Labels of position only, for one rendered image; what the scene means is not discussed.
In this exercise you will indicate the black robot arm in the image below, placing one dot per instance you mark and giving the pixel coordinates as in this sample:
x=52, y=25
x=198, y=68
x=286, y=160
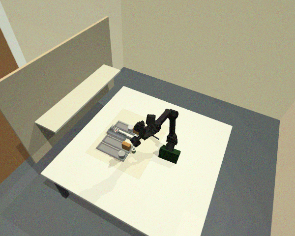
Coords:
x=171, y=115

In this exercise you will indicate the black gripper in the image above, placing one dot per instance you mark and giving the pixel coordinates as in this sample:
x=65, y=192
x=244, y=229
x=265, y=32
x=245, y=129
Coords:
x=144, y=134

